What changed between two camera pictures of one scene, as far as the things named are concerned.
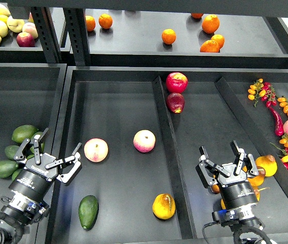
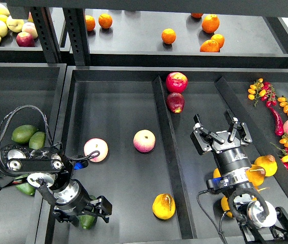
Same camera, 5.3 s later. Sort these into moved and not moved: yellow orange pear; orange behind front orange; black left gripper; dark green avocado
Moved: black left gripper
Not moved: orange behind front orange; yellow orange pear; dark green avocado
